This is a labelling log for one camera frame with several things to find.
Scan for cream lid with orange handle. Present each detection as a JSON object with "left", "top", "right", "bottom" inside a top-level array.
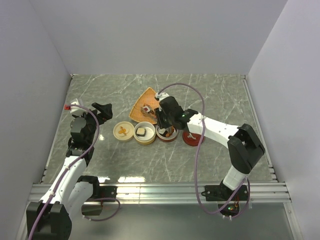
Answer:
[{"left": 112, "top": 121, "right": 134, "bottom": 142}]

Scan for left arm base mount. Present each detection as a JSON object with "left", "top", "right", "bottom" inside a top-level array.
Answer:
[{"left": 81, "top": 185, "right": 118, "bottom": 217}]

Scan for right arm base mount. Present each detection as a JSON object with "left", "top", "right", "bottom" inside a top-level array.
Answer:
[{"left": 201, "top": 182, "right": 251, "bottom": 219}]

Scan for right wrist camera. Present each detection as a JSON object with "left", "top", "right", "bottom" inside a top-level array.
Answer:
[{"left": 154, "top": 92, "right": 170, "bottom": 102}]

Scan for aluminium front rail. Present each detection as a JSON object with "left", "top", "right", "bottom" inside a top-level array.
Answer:
[{"left": 27, "top": 182, "right": 292, "bottom": 205}]

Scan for sushi roll green centre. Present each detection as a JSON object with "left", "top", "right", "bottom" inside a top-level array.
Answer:
[{"left": 135, "top": 127, "right": 147, "bottom": 137}]

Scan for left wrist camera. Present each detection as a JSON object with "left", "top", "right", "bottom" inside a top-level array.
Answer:
[{"left": 63, "top": 98, "right": 84, "bottom": 117}]

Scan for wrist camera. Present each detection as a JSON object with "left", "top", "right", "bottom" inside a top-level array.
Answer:
[
  {"left": 154, "top": 92, "right": 170, "bottom": 102},
  {"left": 63, "top": 98, "right": 84, "bottom": 117}
]

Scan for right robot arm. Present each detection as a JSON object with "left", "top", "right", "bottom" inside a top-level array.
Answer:
[{"left": 155, "top": 93, "right": 265, "bottom": 200}]

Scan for woven bamboo tray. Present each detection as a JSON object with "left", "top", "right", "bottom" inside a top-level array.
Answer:
[{"left": 129, "top": 87, "right": 160, "bottom": 125}]

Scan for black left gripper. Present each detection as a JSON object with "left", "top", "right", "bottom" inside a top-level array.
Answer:
[{"left": 73, "top": 102, "right": 112, "bottom": 144}]

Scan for sushi roll red centre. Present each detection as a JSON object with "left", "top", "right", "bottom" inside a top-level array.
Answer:
[{"left": 142, "top": 105, "right": 152, "bottom": 114}]

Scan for metal tongs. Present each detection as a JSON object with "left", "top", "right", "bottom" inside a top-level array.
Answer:
[{"left": 140, "top": 104, "right": 157, "bottom": 123}]

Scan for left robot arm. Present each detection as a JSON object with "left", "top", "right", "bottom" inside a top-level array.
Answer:
[{"left": 26, "top": 101, "right": 113, "bottom": 240}]

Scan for red lid with white handle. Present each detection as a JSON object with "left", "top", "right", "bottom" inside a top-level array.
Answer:
[{"left": 182, "top": 131, "right": 201, "bottom": 147}]

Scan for red bowl silver inside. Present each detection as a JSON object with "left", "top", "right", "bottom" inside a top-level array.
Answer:
[{"left": 155, "top": 126, "right": 178, "bottom": 143}]

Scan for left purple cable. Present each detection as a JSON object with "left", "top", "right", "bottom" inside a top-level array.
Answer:
[{"left": 27, "top": 104, "right": 121, "bottom": 240}]

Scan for sushi roll white centre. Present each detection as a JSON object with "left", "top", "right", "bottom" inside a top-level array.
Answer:
[{"left": 157, "top": 127, "right": 168, "bottom": 137}]

